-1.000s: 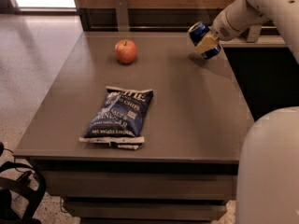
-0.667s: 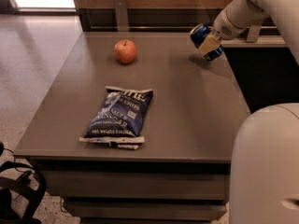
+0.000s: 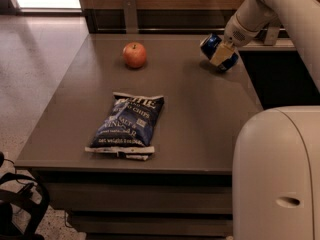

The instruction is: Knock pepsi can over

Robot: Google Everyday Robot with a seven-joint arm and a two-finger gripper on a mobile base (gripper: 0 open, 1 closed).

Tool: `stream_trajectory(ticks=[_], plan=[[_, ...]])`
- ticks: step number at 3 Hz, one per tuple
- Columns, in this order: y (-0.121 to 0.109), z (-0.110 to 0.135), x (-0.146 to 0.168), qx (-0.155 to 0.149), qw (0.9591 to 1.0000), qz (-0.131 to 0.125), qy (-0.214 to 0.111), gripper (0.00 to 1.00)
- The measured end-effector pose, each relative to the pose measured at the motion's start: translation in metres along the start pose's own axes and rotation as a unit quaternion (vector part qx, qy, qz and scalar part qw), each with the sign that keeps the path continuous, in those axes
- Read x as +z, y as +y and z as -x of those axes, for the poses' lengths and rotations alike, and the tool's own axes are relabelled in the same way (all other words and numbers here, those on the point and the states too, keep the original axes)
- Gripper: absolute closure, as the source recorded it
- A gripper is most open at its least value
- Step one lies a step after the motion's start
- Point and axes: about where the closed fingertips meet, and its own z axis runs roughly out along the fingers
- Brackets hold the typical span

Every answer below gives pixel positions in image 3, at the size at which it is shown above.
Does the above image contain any blue pepsi can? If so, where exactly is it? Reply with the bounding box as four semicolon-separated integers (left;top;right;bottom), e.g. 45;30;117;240
200;34;238;72

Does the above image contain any grey drawer cabinet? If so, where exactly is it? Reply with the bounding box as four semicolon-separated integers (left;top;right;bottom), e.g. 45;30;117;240
17;35;261;240

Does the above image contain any red apple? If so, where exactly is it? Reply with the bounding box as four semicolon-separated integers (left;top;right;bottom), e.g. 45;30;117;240
122;42;147;69

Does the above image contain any left metal bracket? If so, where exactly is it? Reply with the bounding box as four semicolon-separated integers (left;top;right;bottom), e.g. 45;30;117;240
122;0;139;34

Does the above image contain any right metal bracket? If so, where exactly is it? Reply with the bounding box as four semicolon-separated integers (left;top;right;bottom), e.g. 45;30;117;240
263;19;281;46

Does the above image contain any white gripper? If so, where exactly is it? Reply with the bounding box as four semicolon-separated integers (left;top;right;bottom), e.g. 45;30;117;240
210;13;260;67

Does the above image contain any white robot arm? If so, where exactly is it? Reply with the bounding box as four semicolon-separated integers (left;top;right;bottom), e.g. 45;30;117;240
210;0;320;240

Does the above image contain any blue chips bag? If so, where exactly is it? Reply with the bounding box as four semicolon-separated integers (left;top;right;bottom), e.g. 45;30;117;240
85;92;164;161

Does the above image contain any metal bracket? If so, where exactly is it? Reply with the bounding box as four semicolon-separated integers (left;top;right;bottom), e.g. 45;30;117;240
263;19;281;46
122;0;139;34

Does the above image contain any black chair base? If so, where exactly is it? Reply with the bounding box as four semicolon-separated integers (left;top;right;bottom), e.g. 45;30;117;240
0;151;51;240

